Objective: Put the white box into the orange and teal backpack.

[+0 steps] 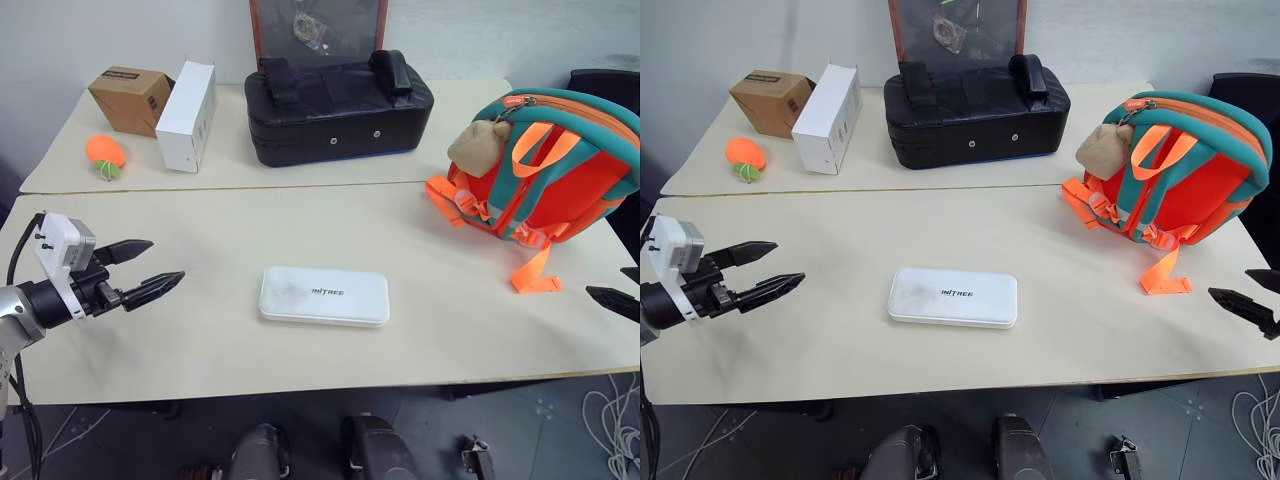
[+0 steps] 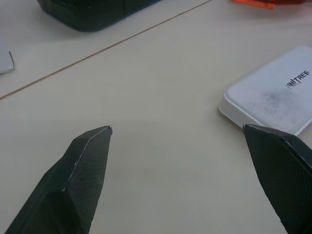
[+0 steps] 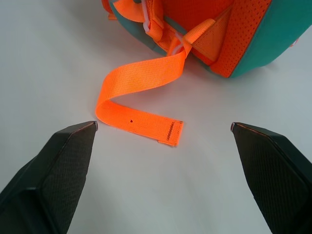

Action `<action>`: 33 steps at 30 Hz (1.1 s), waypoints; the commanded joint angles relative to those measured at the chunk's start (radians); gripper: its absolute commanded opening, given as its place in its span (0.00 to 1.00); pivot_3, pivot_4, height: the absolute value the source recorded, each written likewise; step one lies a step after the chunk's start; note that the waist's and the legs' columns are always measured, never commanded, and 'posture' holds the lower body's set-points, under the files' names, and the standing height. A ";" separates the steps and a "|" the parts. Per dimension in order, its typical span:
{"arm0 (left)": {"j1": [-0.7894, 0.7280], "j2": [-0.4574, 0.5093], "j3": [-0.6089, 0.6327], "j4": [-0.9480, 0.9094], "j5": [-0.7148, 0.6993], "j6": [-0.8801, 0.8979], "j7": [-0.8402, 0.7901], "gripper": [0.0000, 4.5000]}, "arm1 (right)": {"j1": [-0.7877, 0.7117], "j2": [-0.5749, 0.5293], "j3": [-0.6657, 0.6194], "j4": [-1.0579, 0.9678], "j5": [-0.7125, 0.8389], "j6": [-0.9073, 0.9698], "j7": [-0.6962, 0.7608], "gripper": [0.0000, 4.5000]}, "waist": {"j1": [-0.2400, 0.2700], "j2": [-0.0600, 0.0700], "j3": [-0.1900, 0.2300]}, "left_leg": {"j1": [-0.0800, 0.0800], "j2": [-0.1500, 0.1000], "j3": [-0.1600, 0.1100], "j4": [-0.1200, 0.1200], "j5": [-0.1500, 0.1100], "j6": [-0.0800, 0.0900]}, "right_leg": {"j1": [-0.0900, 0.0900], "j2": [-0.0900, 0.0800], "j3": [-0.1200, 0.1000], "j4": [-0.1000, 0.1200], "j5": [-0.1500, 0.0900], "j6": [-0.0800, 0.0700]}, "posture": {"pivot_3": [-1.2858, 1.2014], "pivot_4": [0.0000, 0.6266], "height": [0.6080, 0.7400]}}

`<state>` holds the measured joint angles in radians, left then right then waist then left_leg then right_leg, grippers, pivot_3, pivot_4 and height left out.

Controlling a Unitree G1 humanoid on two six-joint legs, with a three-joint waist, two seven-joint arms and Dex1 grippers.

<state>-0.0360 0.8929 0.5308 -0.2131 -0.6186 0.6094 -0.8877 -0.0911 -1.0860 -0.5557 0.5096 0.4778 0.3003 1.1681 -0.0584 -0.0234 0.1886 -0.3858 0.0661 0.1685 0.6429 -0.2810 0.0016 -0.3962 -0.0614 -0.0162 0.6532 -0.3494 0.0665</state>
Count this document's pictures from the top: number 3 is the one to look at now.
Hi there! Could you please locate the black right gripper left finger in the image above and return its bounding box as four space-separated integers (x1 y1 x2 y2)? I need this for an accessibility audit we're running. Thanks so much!
0 121 98 234

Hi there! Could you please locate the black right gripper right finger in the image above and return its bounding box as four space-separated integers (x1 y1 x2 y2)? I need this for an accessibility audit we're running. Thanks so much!
230 122 312 234

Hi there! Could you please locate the teal and orange backpack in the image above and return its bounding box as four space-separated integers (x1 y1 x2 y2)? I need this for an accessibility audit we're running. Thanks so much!
95 0 312 147

